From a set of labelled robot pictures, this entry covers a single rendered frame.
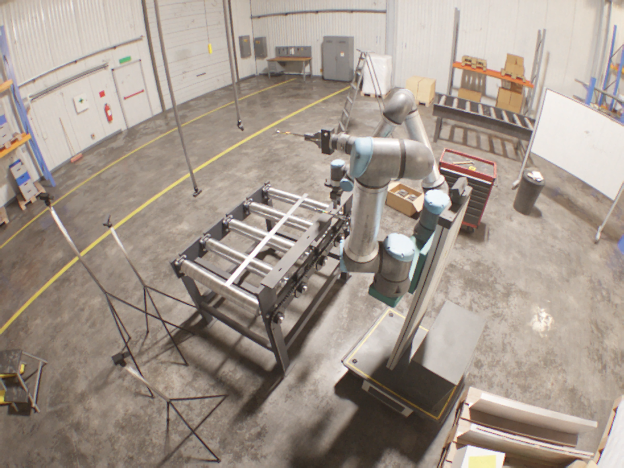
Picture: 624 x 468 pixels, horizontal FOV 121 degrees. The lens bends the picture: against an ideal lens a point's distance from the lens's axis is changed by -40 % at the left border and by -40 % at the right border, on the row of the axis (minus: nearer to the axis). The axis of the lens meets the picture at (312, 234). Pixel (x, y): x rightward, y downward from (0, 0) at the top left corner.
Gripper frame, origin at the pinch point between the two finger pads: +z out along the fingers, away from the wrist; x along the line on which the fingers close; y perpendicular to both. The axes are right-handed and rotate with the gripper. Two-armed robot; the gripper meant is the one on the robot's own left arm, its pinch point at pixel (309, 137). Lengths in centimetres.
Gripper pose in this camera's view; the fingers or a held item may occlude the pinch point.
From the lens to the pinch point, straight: 149.2
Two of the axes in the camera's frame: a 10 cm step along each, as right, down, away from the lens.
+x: 0.4, 7.5, 6.6
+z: -8.6, -3.1, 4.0
